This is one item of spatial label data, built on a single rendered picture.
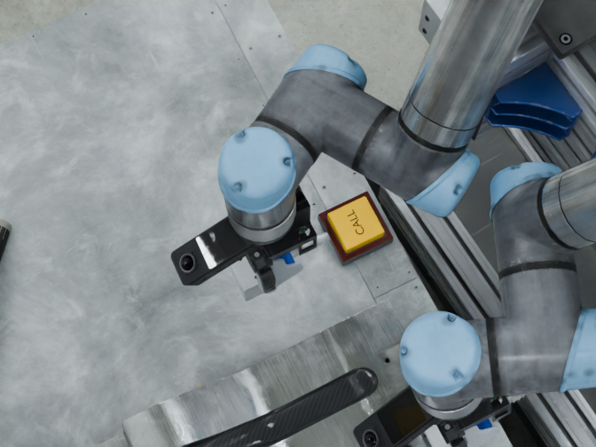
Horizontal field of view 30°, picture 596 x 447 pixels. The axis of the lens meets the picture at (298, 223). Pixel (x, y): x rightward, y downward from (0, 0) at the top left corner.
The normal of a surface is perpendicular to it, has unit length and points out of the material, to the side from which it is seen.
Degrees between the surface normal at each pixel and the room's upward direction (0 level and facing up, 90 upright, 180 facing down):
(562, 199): 57
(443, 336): 12
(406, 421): 41
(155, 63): 0
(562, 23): 0
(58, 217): 0
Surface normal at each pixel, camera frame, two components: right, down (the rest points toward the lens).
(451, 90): -0.38, 0.51
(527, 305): -0.57, -0.22
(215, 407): 0.42, -0.47
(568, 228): -0.55, 0.59
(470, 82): -0.04, 0.65
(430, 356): -0.20, -0.36
